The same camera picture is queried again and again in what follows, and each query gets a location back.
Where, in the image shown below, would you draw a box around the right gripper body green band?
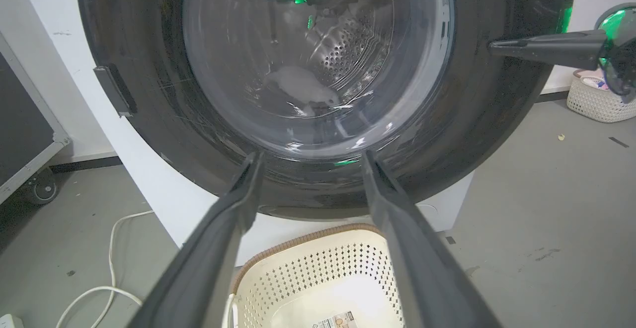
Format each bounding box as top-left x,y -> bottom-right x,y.
595,2 -> 636,104

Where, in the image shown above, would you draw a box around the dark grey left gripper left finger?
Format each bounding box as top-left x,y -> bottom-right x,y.
127,152 -> 264,328

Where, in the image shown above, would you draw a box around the grey door latch handle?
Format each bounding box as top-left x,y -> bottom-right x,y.
93,64 -> 138,118

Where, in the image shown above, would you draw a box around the black caster wheel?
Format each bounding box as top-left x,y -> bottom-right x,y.
25,166 -> 60,205

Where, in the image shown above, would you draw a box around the white washing machine body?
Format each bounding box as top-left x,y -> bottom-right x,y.
14,0 -> 475,267

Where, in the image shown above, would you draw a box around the pale grey garment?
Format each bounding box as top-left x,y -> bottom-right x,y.
266,66 -> 341,108

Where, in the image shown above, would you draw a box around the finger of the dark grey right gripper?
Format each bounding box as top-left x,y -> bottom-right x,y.
488,29 -> 609,71

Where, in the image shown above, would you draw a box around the clothes pile in woven basket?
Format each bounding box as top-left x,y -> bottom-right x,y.
579,74 -> 613,91

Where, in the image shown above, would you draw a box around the white power cable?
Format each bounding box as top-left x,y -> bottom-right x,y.
56,210 -> 155,328

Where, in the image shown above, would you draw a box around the paper label sticker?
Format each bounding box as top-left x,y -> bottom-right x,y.
312,311 -> 359,328

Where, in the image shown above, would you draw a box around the white woven storage basket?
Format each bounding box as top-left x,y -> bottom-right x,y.
566,69 -> 636,123

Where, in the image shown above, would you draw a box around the cream perforated laundry basket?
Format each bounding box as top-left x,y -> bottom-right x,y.
230,223 -> 405,328

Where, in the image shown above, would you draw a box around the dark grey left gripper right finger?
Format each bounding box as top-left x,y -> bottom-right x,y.
362,150 -> 503,328

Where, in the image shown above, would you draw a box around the black flight case aluminium edges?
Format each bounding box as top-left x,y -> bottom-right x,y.
0,30 -> 71,205

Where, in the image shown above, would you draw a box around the black round washing machine door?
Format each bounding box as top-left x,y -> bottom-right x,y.
75,0 -> 578,221

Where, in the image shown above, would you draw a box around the perforated steel washer drum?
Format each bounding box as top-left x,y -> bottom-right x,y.
219,0 -> 398,115

